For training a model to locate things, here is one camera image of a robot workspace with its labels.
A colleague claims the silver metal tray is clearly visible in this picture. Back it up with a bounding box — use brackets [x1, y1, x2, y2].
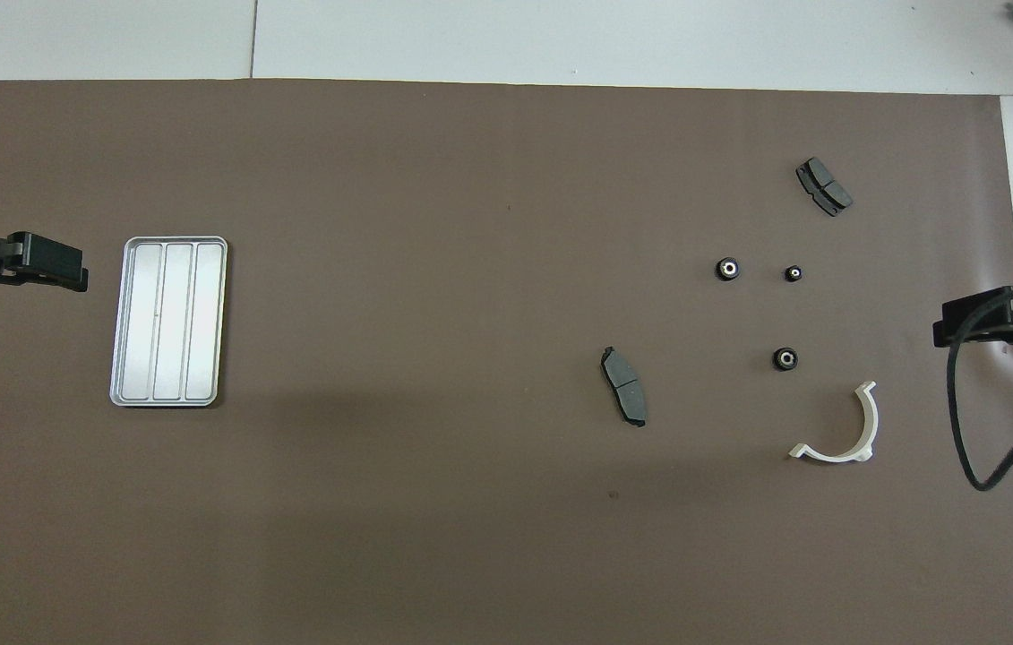
[109, 236, 229, 409]

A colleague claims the dark grey brake pad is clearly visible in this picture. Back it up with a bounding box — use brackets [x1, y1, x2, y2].
[795, 157, 854, 218]
[600, 346, 648, 428]

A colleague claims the brown table mat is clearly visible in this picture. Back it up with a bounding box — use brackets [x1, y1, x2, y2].
[0, 79, 1013, 645]

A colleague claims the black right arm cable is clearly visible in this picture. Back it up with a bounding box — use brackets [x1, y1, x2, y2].
[945, 282, 1013, 492]

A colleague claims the white curved plastic bracket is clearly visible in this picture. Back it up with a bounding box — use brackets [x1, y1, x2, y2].
[788, 381, 879, 464]

